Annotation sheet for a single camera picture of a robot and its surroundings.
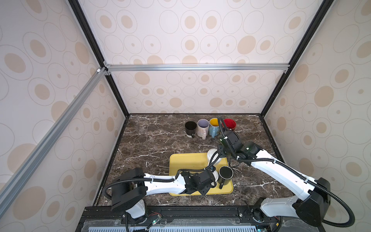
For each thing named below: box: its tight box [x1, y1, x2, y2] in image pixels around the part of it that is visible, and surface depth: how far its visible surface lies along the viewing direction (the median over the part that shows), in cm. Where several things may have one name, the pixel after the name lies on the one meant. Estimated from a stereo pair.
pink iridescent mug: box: [196, 118, 210, 140], surface depth 101 cm
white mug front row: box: [211, 170, 219, 182], surface depth 81 cm
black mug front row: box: [217, 165, 234, 190], surface depth 80 cm
